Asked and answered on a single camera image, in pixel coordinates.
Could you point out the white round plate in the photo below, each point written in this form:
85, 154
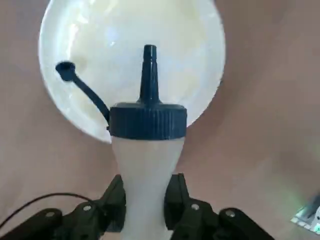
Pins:
112, 30

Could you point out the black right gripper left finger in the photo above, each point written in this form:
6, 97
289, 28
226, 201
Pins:
113, 205

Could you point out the transparent sauce bottle blue cap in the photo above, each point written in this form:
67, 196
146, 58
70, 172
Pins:
147, 155

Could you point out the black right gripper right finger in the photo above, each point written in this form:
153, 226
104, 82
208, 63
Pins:
175, 200

